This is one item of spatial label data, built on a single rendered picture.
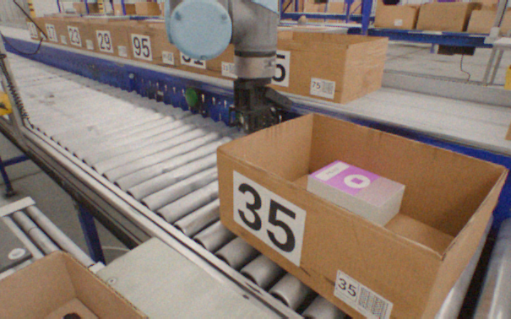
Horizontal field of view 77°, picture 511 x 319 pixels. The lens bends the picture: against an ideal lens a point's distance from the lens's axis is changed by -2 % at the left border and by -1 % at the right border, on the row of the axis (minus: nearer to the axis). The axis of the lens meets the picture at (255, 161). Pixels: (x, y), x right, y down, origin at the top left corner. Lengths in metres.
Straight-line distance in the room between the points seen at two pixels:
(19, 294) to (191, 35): 0.42
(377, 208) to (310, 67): 0.53
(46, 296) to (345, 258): 0.42
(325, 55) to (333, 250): 0.64
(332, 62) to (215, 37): 0.52
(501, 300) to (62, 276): 0.65
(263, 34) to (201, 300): 0.49
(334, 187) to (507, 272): 0.31
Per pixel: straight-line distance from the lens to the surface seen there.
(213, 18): 0.51
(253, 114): 0.69
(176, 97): 1.49
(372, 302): 0.48
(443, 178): 0.68
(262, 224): 0.56
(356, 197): 0.64
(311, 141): 0.80
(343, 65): 0.96
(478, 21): 5.19
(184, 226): 0.68
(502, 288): 0.67
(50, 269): 0.54
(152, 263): 0.61
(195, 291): 0.55
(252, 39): 0.67
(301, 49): 1.02
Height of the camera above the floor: 1.16
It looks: 27 degrees down
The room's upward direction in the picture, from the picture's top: straight up
